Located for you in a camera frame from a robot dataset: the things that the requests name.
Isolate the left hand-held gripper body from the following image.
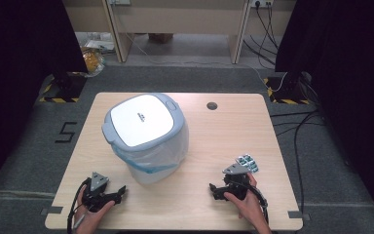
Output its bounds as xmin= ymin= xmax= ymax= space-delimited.
xmin=81 ymin=171 xmax=114 ymax=214

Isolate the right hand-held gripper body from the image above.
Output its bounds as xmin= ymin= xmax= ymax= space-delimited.
xmin=221 ymin=163 xmax=258 ymax=201

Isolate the green pill blister pack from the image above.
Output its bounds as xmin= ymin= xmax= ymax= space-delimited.
xmin=235 ymin=153 xmax=260 ymax=174

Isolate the grey white lidded trash bin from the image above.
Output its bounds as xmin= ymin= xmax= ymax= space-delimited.
xmin=101 ymin=93 xmax=190 ymax=186

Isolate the person's left hand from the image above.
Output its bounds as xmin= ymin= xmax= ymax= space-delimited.
xmin=73 ymin=200 xmax=116 ymax=234

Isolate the person's right hand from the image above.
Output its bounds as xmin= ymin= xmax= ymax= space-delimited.
xmin=223 ymin=173 xmax=268 ymax=226

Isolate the translucent white bin liner bag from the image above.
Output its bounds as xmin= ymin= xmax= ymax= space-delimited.
xmin=111 ymin=120 xmax=190 ymax=186

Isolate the black stand base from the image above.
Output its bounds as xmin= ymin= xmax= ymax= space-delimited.
xmin=38 ymin=71 xmax=88 ymax=104
xmin=263 ymin=71 xmax=312 ymax=105

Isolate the clear bag with yellow contents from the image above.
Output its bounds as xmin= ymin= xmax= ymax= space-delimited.
xmin=80 ymin=47 xmax=106 ymax=78

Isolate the pile of white packaging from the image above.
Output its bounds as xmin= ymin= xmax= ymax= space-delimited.
xmin=83 ymin=31 xmax=117 ymax=55

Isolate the black curtain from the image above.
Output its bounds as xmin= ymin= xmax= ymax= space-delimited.
xmin=274 ymin=0 xmax=374 ymax=230
xmin=0 ymin=0 xmax=89 ymax=199

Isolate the light wooden desk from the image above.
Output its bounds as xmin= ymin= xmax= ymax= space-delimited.
xmin=101 ymin=0 xmax=253 ymax=65

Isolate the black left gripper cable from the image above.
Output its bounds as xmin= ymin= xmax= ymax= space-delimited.
xmin=66 ymin=177 xmax=93 ymax=234

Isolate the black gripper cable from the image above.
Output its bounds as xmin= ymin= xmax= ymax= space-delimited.
xmin=230 ymin=179 xmax=270 ymax=226
xmin=66 ymin=177 xmax=93 ymax=234

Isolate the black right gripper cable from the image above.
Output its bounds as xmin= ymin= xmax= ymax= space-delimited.
xmin=230 ymin=179 xmax=270 ymax=226

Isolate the black floor cable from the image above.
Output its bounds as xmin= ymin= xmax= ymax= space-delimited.
xmin=269 ymin=109 xmax=325 ymax=216

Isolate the bundle of black floor cables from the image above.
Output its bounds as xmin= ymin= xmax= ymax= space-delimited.
xmin=242 ymin=3 xmax=281 ymax=70

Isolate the white wall socket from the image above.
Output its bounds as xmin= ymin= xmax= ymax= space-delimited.
xmin=248 ymin=0 xmax=275 ymax=9

